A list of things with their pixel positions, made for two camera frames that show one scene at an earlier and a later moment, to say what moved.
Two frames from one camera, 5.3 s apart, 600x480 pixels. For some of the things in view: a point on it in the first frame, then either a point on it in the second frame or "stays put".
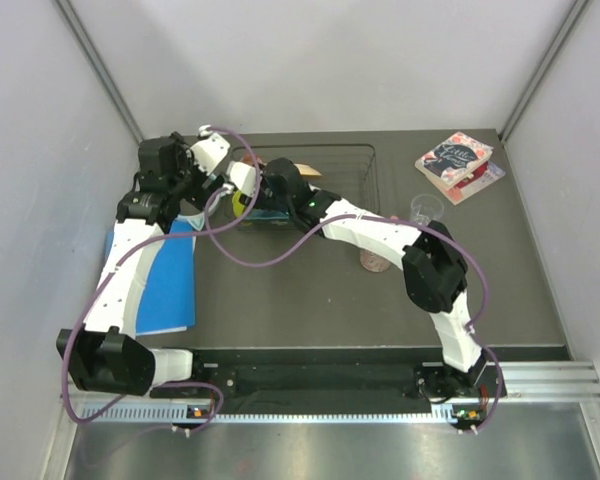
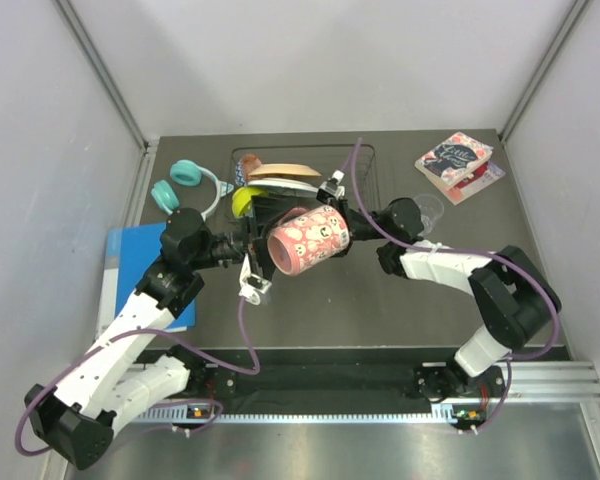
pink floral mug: (373, 263) → (305, 238)
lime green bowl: (239, 208) stays put
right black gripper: (262, 184) → (345, 212)
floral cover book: (454, 160) stays put
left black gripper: (199, 196) → (266, 212)
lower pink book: (482, 179) stays put
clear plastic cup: (426, 208) stays put
